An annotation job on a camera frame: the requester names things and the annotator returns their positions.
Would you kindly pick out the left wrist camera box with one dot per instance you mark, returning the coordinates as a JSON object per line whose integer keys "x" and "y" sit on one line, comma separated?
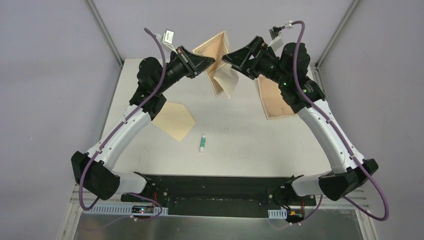
{"x": 168, "y": 36}

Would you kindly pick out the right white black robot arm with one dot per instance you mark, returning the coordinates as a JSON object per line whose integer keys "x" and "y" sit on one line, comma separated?
{"x": 349, "y": 168}

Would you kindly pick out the green white glue stick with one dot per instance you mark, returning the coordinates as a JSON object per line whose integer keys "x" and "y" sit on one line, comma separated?
{"x": 202, "y": 143}

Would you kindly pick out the left white cable duct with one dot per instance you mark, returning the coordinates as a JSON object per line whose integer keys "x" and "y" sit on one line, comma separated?
{"x": 140, "y": 209}

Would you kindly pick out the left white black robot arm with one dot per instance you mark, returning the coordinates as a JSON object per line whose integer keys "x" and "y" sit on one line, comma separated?
{"x": 94, "y": 168}

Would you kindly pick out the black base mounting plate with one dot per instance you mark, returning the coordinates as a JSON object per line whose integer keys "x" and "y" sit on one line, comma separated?
{"x": 222, "y": 196}

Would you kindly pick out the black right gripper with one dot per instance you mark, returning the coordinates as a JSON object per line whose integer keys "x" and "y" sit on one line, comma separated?
{"x": 241, "y": 57}

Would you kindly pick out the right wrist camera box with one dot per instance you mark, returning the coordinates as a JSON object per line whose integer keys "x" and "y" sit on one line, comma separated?
{"x": 275, "y": 32}

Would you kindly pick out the tan ornate letter sheet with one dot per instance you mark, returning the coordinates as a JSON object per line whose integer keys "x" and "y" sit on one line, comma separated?
{"x": 272, "y": 102}
{"x": 222, "y": 77}

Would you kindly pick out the white cable duct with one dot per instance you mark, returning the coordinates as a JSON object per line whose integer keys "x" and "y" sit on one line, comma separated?
{"x": 277, "y": 213}
{"x": 140, "y": 209}

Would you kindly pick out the right white cable duct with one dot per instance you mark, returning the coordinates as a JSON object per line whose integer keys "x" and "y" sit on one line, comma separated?
{"x": 277, "y": 213}

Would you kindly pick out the cream paper envelope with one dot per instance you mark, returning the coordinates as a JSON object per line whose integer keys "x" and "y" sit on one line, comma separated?
{"x": 175, "y": 120}

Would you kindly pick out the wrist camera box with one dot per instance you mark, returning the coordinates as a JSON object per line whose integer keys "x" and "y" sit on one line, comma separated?
{"x": 275, "y": 32}
{"x": 168, "y": 36}

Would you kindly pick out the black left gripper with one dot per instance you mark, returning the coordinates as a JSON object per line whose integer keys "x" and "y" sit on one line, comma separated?
{"x": 187, "y": 62}

